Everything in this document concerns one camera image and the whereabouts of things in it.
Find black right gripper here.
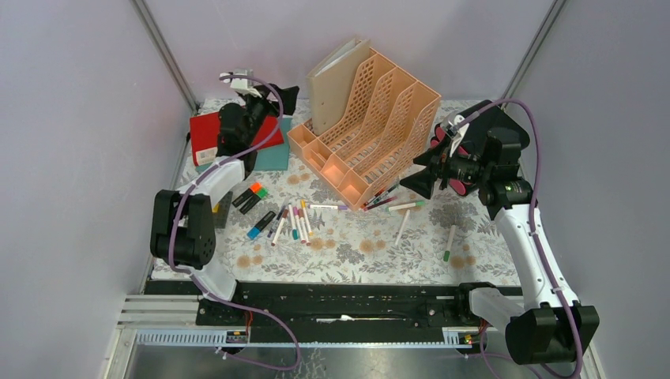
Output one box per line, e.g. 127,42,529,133
400,133,492,200

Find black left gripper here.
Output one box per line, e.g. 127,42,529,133
240,83,298,145

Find beige file binder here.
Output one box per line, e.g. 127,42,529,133
307,37,371,136

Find teal file folder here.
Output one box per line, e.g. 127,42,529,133
190,113,292,173

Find white marker red-brown cap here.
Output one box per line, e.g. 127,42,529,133
394,208,411,246

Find white marker dark green cap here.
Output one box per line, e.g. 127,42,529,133
442,225,457,262

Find red file folder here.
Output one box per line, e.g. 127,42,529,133
190,112,278,167

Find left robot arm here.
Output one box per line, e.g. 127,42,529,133
149,83,299,325

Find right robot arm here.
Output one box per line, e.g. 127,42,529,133
401,127,600,365

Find green gel pen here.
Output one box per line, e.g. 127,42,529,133
363,181,399,208

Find magenta gel pen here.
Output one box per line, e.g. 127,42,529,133
363,196,397,212

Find black pink drawer unit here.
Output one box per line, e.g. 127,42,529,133
429,99,530,197

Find peach plastic file organizer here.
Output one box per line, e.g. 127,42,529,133
288,50,441,210

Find orange gel pen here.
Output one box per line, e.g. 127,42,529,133
361,189,386,208

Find orange cap black highlighter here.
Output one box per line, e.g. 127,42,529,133
231,182,262,208

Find white marker purple cap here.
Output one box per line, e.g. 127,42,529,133
308,204,348,211

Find green cap black highlighter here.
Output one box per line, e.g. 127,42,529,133
239,187,268,214

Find white marker yellow cap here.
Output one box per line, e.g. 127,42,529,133
300,199,313,236

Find white marker pink cap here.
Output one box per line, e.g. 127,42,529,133
293,206,307,244

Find purple clear gel pen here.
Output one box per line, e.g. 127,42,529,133
267,204,287,238

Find floral tablecloth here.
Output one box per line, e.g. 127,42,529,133
150,98,521,287

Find white marker teal cap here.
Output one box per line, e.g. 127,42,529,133
288,204,299,240

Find white marker brown cap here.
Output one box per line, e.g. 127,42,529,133
271,208,288,246

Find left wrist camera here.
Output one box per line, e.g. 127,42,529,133
230,69,261,97

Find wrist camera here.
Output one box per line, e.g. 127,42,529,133
442,113,469,157
230,69,261,97

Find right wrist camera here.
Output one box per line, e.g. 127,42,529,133
442,113,469,157

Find left aluminium frame post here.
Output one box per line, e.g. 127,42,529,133
130,0,200,114

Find aluminium frame post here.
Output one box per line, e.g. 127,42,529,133
130,0,200,114
502,0,569,98

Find grey slotted cable duct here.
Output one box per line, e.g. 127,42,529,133
134,327,485,350

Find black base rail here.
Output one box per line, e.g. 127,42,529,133
145,280,481,344

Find right aluminium frame post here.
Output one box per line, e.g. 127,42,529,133
502,0,569,98

